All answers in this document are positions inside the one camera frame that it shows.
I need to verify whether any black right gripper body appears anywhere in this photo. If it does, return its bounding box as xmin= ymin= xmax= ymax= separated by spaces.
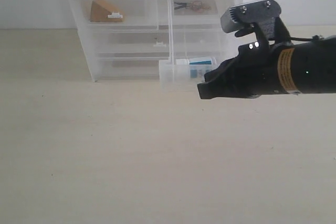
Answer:
xmin=218 ymin=45 xmax=282 ymax=99

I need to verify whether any white pill bottle blue label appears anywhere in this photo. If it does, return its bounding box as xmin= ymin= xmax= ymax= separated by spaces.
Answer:
xmin=175 ymin=56 xmax=217 ymax=80

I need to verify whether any clear drawer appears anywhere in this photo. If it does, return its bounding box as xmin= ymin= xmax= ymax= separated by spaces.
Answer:
xmin=91 ymin=31 xmax=170 ymax=54
xmin=80 ymin=0 xmax=159 ymax=30
xmin=97 ymin=52 xmax=169 ymax=78
xmin=159 ymin=0 xmax=237 ymax=91

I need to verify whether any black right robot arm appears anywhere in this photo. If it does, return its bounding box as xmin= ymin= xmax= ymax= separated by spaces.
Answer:
xmin=197 ymin=36 xmax=335 ymax=100

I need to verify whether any pile of rubber bands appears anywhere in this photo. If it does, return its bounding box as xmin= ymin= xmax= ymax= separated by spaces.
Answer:
xmin=174 ymin=0 xmax=211 ymax=13

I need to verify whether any clear bottom drawer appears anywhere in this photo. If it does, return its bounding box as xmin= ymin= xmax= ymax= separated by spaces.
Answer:
xmin=97 ymin=52 xmax=169 ymax=78

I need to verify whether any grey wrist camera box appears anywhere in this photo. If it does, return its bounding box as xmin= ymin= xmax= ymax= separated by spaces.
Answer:
xmin=220 ymin=0 xmax=291 ymax=50

